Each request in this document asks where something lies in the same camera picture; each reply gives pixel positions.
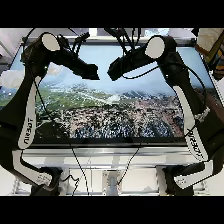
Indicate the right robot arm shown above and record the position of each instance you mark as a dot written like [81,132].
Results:
[206,133]

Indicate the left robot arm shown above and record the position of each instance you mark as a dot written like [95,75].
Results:
[16,110]

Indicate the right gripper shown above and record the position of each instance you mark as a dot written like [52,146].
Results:
[120,66]

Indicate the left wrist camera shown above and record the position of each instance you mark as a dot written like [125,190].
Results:
[81,38]

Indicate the silver frame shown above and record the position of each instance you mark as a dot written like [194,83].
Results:
[100,151]

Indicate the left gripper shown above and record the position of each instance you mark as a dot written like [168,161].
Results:
[86,70]

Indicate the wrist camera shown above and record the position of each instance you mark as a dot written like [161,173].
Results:
[122,39]
[81,38]

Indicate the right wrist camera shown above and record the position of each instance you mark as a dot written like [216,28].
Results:
[122,39]

